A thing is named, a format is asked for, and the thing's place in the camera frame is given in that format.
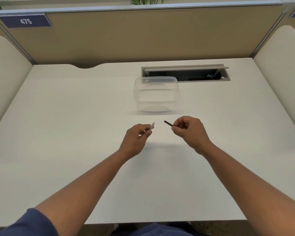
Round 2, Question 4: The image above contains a person's blue shirt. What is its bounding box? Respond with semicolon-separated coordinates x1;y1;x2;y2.
0;208;195;236

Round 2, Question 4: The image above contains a cream side divider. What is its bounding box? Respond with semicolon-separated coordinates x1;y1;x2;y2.
252;25;295;140
0;35;34;137

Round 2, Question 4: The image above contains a person's right hand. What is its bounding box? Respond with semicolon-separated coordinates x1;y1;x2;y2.
171;116;213;156

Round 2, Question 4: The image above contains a clear plastic container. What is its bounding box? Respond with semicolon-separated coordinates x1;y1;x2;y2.
133;76;180;113

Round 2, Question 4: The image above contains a person's left forearm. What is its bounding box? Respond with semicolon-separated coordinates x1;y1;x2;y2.
34;149;128;236

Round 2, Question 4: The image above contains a person's left hand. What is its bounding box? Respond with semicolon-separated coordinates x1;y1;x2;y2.
118;124;153;160

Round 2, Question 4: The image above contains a grey desk cable box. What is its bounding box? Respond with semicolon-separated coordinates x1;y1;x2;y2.
141;64;230;83

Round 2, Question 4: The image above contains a tan desk partition panel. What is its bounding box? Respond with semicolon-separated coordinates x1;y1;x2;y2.
0;0;289;69

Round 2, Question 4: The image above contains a person's right forearm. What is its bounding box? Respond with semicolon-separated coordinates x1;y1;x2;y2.
202;142;295;236

